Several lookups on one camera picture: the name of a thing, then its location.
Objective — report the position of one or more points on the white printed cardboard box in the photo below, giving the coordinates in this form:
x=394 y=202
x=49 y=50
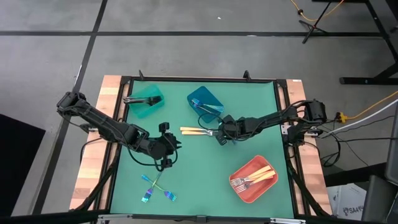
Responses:
x=345 y=202

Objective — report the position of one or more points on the blue plastic bin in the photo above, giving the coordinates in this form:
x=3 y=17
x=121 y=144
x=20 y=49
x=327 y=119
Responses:
x=202 y=93

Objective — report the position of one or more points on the black frame clamp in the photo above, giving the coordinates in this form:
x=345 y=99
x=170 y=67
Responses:
x=247 y=75
x=141 y=75

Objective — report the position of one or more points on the grey equipment panel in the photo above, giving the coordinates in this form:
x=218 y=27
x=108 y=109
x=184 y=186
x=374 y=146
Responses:
x=392 y=146

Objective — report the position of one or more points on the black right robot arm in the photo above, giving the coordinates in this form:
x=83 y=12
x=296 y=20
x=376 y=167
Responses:
x=273 y=118

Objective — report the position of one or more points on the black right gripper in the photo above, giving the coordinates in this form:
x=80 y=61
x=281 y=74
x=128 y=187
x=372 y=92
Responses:
x=234 y=129

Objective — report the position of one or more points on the black tripod stand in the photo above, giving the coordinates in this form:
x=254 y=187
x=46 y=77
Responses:
x=317 y=21

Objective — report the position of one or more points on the iridescent fork pair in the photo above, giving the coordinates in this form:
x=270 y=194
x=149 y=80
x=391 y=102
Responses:
x=170 y=195

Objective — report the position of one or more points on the black metal fork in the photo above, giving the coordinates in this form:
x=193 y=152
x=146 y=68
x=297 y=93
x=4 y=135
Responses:
x=136 y=99
x=146 y=99
x=140 y=101
x=155 y=100
x=130 y=98

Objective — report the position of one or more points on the orange plastic bin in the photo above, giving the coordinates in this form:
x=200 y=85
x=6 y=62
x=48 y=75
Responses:
x=252 y=196

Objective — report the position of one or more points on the translucent teal plastic bin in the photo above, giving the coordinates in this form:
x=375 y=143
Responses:
x=146 y=110

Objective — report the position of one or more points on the black panel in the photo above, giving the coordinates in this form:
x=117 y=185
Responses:
x=18 y=161

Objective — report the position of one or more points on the silver metal spoon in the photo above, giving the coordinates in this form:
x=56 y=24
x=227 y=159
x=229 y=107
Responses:
x=216 y=108

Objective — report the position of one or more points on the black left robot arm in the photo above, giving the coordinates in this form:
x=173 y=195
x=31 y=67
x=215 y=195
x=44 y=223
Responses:
x=102 y=123

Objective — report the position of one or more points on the black rig beam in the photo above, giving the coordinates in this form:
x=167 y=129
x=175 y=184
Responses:
x=46 y=218

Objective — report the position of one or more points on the dark grey cabinet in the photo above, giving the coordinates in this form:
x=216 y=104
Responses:
x=379 y=199

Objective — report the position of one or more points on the black desk frame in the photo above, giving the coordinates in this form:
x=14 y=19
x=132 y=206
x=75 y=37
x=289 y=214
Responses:
x=357 y=81

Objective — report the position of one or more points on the black table frame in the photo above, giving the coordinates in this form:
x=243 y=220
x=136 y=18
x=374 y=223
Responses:
x=202 y=78

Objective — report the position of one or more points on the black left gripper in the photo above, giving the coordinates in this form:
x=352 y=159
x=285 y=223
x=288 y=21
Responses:
x=157 y=147

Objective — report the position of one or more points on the white mounting plate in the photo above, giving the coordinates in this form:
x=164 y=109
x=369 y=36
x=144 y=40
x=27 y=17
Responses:
x=283 y=129

